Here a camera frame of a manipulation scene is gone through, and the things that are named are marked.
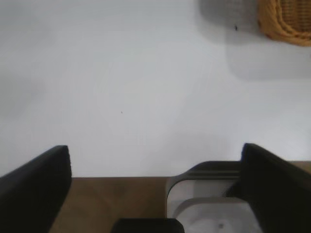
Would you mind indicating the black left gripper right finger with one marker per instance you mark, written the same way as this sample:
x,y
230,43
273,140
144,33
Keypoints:
x,y
279,194

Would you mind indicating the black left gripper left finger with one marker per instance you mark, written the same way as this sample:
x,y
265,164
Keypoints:
x,y
31,194

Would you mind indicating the brown woven wicker basket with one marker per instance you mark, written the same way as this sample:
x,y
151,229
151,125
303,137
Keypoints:
x,y
286,19

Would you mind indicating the white plastic tray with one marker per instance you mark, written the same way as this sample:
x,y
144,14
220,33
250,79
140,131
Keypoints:
x,y
206,218

